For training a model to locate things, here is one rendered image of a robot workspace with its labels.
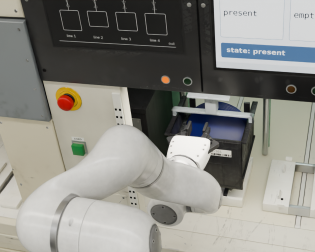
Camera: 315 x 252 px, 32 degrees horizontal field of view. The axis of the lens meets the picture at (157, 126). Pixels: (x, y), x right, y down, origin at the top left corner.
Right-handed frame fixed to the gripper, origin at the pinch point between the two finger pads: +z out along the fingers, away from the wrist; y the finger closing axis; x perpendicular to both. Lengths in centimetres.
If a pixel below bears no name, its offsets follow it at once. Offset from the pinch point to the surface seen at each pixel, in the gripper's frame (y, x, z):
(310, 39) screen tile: 27.9, 35.8, -14.5
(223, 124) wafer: 2.7, -12.7, 20.3
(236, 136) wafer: 6.5, -16.6, 20.3
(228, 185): 6.6, -23.8, 5.7
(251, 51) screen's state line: 16.6, 32.5, -14.4
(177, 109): -9.8, -4.8, 15.3
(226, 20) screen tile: 11.7, 39.0, -14.4
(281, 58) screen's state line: 22.5, 31.2, -14.4
